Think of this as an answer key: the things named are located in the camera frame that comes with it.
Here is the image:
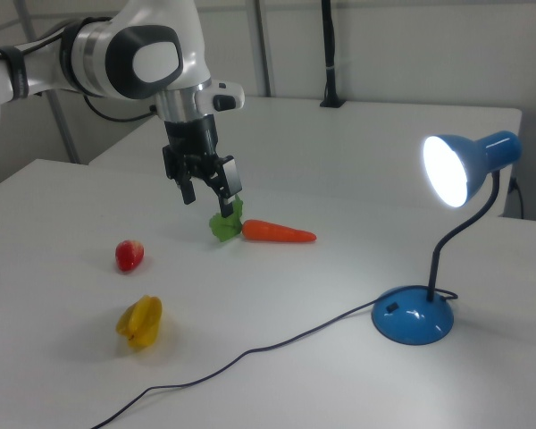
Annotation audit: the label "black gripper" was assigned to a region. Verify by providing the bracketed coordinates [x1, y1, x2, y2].
[162, 114, 244, 219]

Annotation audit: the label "blue round lamp base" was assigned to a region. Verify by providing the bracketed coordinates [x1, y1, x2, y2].
[371, 131, 523, 347]

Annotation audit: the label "orange toy carrot green leaves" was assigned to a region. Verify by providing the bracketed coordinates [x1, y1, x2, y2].
[208, 194, 317, 245]

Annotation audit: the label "red toy peach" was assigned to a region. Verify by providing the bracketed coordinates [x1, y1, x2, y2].
[114, 240, 145, 274]

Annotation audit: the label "yellow toy starfruit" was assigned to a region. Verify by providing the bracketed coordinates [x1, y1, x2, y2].
[115, 294, 163, 351]

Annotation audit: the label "black cable on robot arm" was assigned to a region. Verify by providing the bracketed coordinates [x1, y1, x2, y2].
[0, 15, 157, 123]

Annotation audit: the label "aluminium frame post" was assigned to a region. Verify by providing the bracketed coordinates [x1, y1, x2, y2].
[249, 0, 276, 97]

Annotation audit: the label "black camera pole with clamp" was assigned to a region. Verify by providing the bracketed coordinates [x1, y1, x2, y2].
[319, 0, 348, 110]

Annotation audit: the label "black strap on robot arm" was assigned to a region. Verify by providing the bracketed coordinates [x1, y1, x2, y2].
[0, 45, 30, 101]

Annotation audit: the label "black lamp power cable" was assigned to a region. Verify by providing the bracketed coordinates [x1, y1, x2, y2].
[88, 288, 459, 429]

